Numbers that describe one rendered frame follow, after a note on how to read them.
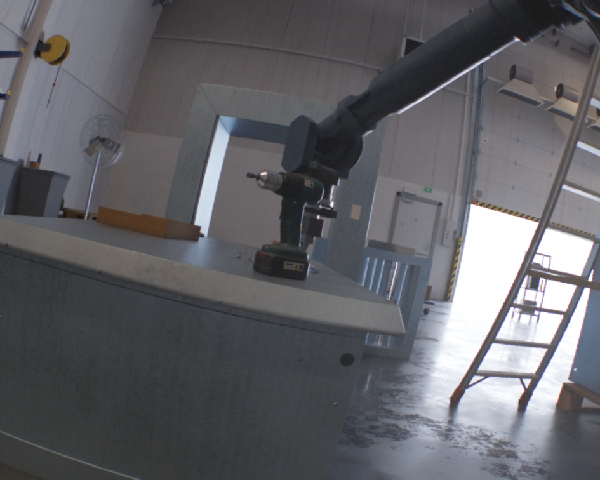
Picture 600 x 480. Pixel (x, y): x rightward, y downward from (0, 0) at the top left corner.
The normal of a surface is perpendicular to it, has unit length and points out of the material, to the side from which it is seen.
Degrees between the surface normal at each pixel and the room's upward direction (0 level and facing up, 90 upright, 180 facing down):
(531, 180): 90
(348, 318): 67
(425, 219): 90
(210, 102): 90
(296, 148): 90
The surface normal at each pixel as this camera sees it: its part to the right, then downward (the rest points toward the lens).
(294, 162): -0.75, -0.16
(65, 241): 0.16, -0.37
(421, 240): 0.04, 0.00
